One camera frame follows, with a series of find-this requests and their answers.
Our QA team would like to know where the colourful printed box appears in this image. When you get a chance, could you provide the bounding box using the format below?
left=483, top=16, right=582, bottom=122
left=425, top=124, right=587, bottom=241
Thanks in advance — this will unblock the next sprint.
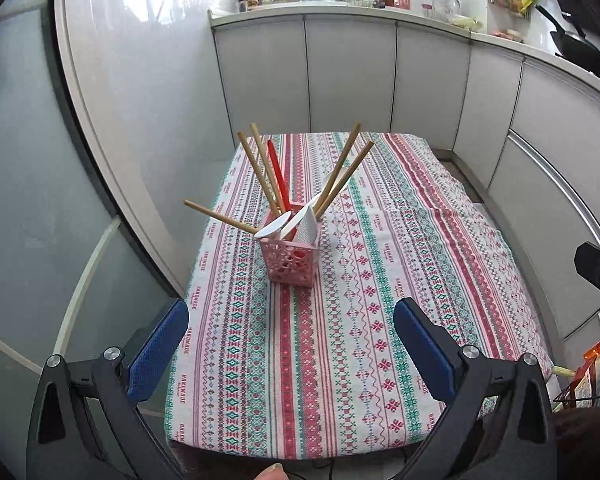
left=567, top=360, right=600, bottom=408

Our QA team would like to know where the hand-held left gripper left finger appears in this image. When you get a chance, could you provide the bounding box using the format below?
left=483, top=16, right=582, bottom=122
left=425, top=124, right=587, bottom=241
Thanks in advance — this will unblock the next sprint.
left=26, top=297, right=191, bottom=480

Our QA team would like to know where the black frying pan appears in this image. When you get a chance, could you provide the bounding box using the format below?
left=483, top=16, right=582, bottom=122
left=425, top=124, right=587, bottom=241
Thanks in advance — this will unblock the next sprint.
left=535, top=4, right=600, bottom=81

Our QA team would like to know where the white kitchen base cabinet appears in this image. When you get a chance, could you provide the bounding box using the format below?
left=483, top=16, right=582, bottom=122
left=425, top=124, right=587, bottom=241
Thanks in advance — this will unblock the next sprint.
left=212, top=12, right=600, bottom=341

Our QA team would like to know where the patterned red green tablecloth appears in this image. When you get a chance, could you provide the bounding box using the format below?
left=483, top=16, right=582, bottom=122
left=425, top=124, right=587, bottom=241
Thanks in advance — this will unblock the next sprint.
left=164, top=131, right=556, bottom=461

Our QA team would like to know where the red plastic spoon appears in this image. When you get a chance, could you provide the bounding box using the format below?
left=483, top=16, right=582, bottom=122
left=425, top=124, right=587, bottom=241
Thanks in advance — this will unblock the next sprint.
left=266, top=139, right=295, bottom=213

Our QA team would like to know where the white smooth rice paddle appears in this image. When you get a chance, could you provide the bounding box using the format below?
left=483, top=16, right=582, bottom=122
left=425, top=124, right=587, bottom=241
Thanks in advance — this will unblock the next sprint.
left=253, top=211, right=293, bottom=240

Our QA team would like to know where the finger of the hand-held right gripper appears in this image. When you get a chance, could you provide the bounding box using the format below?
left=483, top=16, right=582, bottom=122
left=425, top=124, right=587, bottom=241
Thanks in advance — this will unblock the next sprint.
left=574, top=241, right=600, bottom=317

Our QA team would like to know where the clear glass cup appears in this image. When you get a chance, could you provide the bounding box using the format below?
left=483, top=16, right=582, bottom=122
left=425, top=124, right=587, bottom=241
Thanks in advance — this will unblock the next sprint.
left=432, top=0, right=463, bottom=21

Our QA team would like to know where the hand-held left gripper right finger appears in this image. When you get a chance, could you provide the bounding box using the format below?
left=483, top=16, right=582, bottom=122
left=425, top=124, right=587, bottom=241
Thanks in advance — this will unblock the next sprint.
left=392, top=296, right=558, bottom=480

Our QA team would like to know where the white kitchen countertop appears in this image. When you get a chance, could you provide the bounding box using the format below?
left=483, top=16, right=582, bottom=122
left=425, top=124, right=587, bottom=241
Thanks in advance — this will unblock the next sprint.
left=209, top=0, right=600, bottom=96

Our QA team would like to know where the pink perforated utensil basket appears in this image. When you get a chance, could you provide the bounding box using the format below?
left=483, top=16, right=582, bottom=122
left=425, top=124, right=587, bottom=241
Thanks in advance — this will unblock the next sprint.
left=252, top=200, right=323, bottom=288

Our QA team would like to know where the frosted glass sliding door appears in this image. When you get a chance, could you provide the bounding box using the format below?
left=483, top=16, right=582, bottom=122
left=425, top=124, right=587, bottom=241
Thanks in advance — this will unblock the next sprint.
left=0, top=0, right=241, bottom=480

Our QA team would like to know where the white ribbed rice paddle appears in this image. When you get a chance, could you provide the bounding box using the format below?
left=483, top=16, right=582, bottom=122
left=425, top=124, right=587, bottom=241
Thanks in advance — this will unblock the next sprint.
left=280, top=205, right=321, bottom=251

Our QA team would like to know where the person's dark brown clothing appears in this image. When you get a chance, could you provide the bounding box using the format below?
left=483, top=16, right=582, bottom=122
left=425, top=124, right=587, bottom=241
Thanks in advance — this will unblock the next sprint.
left=550, top=407, right=600, bottom=480

